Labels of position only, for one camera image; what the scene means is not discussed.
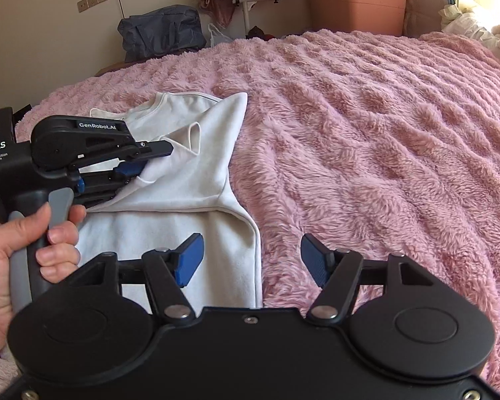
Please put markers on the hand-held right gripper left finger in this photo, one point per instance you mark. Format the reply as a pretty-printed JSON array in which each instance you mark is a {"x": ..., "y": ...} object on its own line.
[{"x": 189, "y": 260}]

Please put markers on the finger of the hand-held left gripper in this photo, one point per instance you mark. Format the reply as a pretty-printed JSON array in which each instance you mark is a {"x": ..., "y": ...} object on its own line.
[
  {"x": 158, "y": 148},
  {"x": 104, "y": 187}
]

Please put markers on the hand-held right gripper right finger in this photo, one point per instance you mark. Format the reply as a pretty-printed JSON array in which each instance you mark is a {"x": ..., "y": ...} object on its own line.
[{"x": 314, "y": 260}]

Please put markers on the white printed sweatshirt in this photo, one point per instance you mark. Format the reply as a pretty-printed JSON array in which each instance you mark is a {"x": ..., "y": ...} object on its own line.
[{"x": 183, "y": 191}]

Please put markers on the person's left hand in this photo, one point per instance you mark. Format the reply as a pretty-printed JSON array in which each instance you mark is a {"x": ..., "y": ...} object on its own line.
[{"x": 0, "y": 258}]

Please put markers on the pink fluffy blanket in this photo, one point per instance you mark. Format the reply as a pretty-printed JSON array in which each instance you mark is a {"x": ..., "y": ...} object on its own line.
[{"x": 358, "y": 154}]

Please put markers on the dark blue fabric bag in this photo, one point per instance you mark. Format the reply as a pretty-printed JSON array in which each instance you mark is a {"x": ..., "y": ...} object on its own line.
[{"x": 158, "y": 33}]

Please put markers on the white plastic bag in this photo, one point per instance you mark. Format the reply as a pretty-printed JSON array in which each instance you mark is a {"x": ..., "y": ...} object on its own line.
[{"x": 220, "y": 35}]

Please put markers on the dark red cloth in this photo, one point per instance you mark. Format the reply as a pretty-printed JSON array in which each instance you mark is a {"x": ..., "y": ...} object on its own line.
[{"x": 259, "y": 32}]

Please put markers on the pink hanging cloth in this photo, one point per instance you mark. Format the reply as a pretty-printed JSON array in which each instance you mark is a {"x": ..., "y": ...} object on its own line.
[{"x": 218, "y": 2}]

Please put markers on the small folding table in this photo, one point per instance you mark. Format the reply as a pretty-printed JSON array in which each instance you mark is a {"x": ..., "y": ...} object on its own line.
[{"x": 246, "y": 12}]

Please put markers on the pink plastic storage box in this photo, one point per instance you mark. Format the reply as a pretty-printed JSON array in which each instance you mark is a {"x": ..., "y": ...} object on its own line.
[{"x": 354, "y": 10}]

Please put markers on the clear zip storage bag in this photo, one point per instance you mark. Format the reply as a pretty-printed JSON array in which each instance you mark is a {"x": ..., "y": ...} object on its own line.
[{"x": 429, "y": 4}]

